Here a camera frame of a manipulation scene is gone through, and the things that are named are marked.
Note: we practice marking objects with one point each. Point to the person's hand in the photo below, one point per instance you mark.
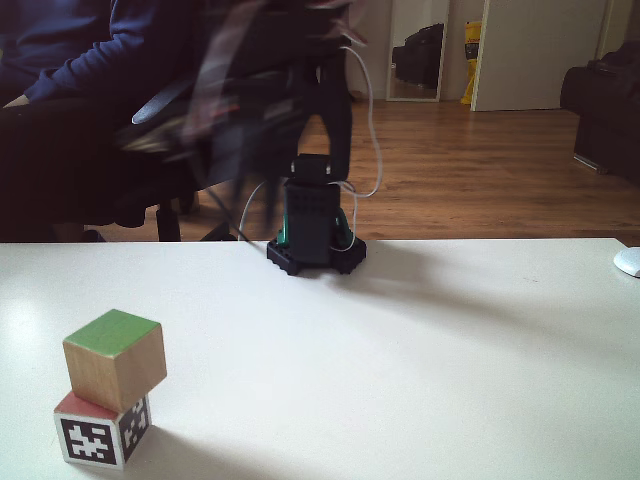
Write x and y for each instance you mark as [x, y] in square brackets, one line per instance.
[17, 100]

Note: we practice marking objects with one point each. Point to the green-topped wooden cube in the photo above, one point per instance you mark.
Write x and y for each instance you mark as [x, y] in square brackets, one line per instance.
[115, 365]

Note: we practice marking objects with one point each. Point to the marker cube with red top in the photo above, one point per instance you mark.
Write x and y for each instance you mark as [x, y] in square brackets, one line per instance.
[90, 440]

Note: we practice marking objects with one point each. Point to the person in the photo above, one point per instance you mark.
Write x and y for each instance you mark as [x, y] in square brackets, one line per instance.
[60, 165]

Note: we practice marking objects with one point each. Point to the black office chair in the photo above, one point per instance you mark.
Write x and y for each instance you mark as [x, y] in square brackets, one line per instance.
[160, 107]

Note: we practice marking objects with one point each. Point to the green table clamp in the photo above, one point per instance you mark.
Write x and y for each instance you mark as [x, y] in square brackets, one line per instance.
[283, 233]
[345, 227]

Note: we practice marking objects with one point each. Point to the tall framed mirror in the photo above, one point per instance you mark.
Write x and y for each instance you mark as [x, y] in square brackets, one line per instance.
[417, 60]

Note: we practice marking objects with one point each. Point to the white door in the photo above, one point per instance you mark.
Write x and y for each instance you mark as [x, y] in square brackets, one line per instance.
[540, 55]

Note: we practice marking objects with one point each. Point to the black sofa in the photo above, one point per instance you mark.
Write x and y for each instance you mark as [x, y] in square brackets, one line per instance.
[610, 125]

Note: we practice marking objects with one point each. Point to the white computer mouse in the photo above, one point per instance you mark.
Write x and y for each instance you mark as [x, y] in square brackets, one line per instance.
[630, 262]

